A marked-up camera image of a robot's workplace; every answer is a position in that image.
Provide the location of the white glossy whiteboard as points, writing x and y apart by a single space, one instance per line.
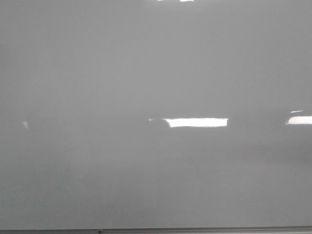
155 113

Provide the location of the grey aluminium whiteboard frame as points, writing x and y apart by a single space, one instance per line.
211 230

